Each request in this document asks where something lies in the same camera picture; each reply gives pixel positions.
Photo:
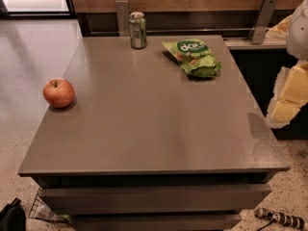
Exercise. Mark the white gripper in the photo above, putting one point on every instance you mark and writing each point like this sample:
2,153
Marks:
298,38

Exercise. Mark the green rice chip bag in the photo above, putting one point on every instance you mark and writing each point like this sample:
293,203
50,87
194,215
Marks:
194,57

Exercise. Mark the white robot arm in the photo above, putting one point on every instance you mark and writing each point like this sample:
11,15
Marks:
297,33

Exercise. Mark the red apple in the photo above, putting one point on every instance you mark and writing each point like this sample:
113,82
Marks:
58,92

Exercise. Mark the black bag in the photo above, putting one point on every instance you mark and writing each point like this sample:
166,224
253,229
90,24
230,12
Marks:
12,217

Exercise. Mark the black white striped tool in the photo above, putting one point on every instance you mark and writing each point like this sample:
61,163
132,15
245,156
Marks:
281,218

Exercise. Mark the grey drawer cabinet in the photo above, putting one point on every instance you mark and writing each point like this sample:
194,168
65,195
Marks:
144,147

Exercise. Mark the green soda can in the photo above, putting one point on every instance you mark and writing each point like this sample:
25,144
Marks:
137,27

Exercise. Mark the right metal bracket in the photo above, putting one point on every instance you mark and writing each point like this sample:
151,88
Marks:
257,33

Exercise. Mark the metal bracket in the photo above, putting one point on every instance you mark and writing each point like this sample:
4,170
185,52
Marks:
122,14
257,33

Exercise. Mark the left metal bracket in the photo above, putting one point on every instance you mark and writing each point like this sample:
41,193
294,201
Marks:
122,14

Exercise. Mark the wire basket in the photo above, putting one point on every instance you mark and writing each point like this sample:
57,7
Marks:
40,211

